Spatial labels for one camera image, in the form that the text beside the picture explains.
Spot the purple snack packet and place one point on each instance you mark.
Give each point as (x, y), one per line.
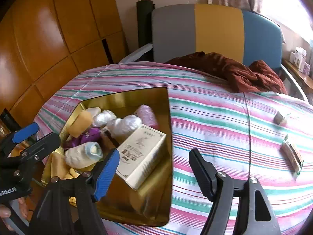
(85, 138)

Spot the rice cracker packet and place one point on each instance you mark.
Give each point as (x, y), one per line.
(292, 156)

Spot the small green box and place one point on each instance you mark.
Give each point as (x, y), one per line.
(281, 118)

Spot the white box on shelf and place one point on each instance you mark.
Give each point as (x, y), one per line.
(298, 56)

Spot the cream carton box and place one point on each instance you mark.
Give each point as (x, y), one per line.
(139, 156)

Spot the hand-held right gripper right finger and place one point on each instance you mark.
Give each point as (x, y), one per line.
(201, 173)

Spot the wooden wardrobe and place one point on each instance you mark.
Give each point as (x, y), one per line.
(49, 41)

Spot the white and blue sock roll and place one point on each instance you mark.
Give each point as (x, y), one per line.
(83, 155)

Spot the striped bed sheet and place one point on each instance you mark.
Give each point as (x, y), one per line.
(220, 127)

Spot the wooden shelf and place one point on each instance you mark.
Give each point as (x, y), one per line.
(300, 77)

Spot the yellow sponge cake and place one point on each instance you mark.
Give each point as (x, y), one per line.
(80, 124)

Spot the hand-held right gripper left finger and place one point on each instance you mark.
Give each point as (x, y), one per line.
(107, 173)

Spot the pale cream packet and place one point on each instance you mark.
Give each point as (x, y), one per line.
(94, 112)

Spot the brown blanket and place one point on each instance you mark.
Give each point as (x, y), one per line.
(232, 71)

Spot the person's left hand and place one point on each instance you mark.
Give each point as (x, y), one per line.
(7, 213)

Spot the pink roll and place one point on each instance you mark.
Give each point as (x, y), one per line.
(148, 116)

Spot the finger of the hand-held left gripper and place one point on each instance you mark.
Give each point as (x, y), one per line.
(41, 146)
(24, 133)

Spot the gold cardboard box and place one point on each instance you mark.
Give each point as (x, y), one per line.
(146, 200)

